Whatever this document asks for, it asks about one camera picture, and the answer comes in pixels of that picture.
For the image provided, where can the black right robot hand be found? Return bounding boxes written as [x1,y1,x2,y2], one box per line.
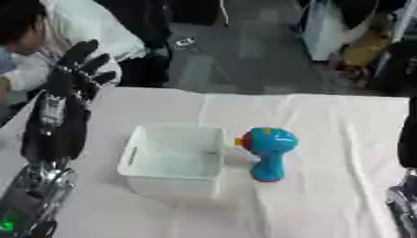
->
[396,98,417,170]

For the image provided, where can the white plastic box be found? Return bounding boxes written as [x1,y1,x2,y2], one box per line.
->
[115,124,230,199]

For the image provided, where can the person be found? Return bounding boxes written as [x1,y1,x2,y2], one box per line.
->
[0,0,150,106]

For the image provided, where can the blue toy drill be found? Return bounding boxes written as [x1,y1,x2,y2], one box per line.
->
[233,126,300,183]

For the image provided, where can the white bag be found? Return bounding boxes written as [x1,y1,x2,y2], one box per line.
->
[300,0,382,62]

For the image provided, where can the yellow bag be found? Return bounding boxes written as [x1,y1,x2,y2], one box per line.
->
[339,29,395,68]

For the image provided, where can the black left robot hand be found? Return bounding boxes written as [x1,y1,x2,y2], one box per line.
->
[20,39,119,165]

